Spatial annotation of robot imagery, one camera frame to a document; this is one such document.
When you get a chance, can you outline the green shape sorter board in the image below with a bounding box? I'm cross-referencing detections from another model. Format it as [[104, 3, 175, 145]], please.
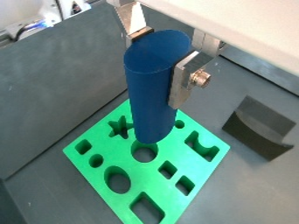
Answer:
[[63, 101, 230, 224]]

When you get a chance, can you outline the blue oval cylinder peg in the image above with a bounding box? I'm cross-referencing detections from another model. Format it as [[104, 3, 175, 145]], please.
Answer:
[[124, 30, 191, 144]]

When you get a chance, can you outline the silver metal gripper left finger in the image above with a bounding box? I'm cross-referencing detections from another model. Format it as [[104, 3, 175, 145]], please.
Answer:
[[107, 0, 155, 47]]

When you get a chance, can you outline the black curved block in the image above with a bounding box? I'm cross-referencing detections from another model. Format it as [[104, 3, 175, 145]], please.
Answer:
[[222, 95, 295, 161]]

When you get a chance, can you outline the white robot base equipment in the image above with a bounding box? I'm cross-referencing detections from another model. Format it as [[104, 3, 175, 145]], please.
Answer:
[[0, 0, 94, 48]]

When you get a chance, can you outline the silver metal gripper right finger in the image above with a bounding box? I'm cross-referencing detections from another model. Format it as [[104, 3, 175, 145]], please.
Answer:
[[169, 29, 226, 109]]

